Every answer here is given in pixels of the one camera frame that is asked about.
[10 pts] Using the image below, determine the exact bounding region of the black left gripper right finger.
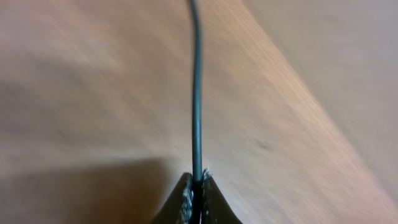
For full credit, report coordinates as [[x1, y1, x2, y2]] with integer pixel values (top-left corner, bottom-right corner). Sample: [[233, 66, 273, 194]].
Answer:
[[201, 169, 242, 224]]

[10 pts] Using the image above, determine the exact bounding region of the black cable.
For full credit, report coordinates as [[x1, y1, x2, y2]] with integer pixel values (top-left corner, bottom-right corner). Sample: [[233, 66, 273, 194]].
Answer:
[[188, 0, 205, 184]]

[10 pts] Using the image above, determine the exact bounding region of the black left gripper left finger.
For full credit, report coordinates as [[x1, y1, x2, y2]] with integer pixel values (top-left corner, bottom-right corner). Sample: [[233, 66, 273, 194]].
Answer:
[[151, 172, 193, 224]]

